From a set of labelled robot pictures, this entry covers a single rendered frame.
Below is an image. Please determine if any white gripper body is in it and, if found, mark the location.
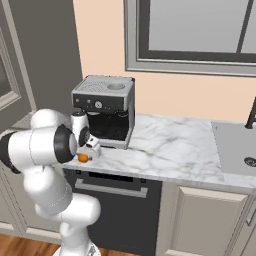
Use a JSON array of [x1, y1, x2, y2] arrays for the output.
[[82, 136, 102, 160]]

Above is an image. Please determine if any orange tangerine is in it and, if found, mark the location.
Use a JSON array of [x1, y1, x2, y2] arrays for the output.
[[77, 154, 92, 164]]

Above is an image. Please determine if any grey tall cabinet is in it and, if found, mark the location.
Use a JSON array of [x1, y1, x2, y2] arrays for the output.
[[7, 0, 84, 116]]

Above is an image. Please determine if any grey tall cabinet door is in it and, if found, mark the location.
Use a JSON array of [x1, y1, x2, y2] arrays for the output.
[[0, 0, 38, 134]]

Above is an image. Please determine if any silver black coffee machine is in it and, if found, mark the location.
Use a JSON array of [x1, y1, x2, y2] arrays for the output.
[[71, 74, 136, 151]]

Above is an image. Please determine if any black dishwasher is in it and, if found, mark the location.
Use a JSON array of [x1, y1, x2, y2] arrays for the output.
[[62, 168, 164, 256]]

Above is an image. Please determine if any beige cupboard run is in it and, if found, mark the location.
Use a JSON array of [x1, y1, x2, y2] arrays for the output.
[[0, 163, 65, 242]]

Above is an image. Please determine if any beige cupboard door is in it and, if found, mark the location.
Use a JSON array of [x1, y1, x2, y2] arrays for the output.
[[170, 185, 250, 256], [232, 196, 256, 256]]

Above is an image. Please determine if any grey sink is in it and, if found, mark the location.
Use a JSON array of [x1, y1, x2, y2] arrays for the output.
[[211, 120, 256, 178]]

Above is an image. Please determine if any grey framed window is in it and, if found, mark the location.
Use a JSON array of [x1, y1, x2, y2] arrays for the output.
[[123, 0, 256, 78]]

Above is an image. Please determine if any black tap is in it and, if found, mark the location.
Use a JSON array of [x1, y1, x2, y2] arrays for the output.
[[244, 96, 256, 131]]

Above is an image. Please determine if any silver dishwasher handle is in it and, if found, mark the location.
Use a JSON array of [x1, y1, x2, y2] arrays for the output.
[[73, 178, 149, 199]]

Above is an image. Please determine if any silver cupboard handle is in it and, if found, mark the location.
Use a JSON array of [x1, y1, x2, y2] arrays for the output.
[[245, 207, 256, 228]]

